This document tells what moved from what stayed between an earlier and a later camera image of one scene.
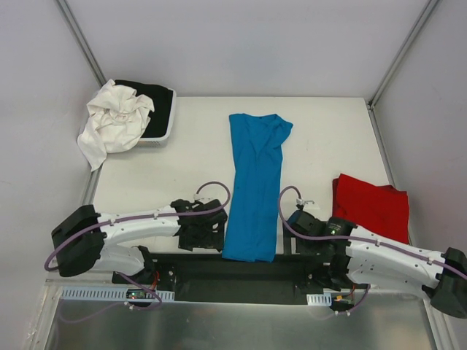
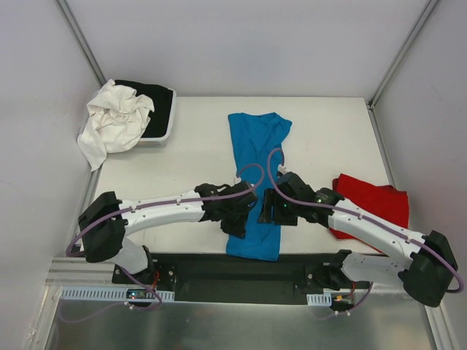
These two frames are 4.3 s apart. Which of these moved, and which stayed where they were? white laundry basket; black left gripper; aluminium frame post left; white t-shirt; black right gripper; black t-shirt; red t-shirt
Moved: black right gripper; white laundry basket; black left gripper
Stayed: red t-shirt; black t-shirt; aluminium frame post left; white t-shirt
